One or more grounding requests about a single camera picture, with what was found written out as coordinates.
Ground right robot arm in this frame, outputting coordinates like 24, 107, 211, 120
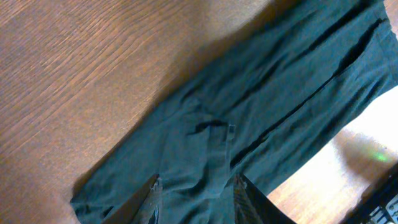
341, 164, 397, 224

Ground black Nike t-shirt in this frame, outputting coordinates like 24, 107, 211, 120
71, 1, 397, 223

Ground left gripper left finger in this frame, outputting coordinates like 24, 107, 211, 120
103, 174, 160, 224

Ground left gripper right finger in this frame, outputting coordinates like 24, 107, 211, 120
233, 174, 295, 224

